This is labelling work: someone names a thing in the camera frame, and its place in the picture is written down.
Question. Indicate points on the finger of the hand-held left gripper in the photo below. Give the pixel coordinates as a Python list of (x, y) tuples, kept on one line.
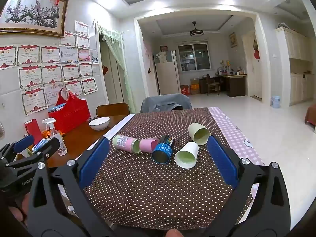
[(23, 143), (48, 148)]

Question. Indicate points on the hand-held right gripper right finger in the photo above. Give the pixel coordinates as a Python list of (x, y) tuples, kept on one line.
[(222, 164)]

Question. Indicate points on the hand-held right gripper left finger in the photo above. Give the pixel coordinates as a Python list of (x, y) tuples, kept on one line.
[(95, 164)]

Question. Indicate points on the white cup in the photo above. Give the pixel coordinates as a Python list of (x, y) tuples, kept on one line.
[(187, 155)]

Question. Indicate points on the pink and green cup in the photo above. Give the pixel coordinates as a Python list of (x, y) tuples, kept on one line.
[(126, 144)]

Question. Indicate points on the pale green cup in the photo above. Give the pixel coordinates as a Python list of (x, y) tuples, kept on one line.
[(199, 133)]

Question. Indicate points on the blue and black cup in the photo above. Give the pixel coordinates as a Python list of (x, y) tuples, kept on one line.
[(163, 151)]

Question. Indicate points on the person's left hand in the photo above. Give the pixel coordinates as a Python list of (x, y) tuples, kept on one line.
[(16, 213)]

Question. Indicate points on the person's right hand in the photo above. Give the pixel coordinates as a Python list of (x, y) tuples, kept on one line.
[(174, 233)]

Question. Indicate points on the blue and white packet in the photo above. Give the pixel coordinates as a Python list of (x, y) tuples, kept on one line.
[(40, 145)]

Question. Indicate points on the clear spray bottle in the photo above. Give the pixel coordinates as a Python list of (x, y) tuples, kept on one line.
[(58, 140)]

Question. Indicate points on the pink checked tablecloth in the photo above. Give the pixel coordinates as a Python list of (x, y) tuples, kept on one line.
[(234, 138)]

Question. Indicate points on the red tote bag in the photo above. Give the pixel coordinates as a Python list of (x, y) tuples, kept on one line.
[(70, 116)]

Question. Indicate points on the white bowl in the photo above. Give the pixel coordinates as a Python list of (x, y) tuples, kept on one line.
[(99, 123)]

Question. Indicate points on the white cloth strip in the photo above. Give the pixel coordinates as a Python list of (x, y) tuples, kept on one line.
[(116, 128)]

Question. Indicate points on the wooden chair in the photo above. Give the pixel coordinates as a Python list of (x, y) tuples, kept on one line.
[(112, 109)]

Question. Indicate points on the brown dotted tablecloth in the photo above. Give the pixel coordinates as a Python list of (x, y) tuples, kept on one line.
[(153, 187)]

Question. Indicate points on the dark desk chair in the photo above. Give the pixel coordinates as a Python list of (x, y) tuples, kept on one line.
[(212, 85)]

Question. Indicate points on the dark wooden desk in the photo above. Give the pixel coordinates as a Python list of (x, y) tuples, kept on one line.
[(235, 85)]

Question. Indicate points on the blue waste bin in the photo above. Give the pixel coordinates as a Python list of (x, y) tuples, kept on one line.
[(275, 102)]

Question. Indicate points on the chair with grey jacket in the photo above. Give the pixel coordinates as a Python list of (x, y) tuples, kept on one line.
[(165, 103)]

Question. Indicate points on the red cardboard box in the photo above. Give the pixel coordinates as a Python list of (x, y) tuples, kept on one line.
[(185, 89)]

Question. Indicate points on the white door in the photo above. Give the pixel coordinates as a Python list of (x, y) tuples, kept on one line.
[(253, 71)]

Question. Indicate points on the brown furniture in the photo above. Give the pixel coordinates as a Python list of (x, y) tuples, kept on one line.
[(310, 116)]

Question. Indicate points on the white refrigerator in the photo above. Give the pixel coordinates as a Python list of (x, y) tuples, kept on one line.
[(167, 75)]

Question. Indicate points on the green curtain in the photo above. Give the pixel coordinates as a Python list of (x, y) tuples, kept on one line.
[(123, 61)]

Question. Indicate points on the window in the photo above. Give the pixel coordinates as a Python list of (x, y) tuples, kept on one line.
[(194, 57)]

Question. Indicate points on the red hanging decoration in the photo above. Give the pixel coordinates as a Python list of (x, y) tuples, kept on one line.
[(257, 55)]

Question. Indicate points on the white cabinets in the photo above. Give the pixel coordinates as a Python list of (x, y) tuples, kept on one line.
[(296, 66)]

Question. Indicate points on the framed blossom painting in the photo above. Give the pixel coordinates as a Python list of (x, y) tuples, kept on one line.
[(34, 12)]

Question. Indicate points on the ceiling fan light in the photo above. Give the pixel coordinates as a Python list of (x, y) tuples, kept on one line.
[(196, 32)]

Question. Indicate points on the group of wall certificates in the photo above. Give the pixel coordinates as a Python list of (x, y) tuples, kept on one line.
[(51, 71)]

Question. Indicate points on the wall poster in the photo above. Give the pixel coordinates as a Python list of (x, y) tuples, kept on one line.
[(233, 40)]

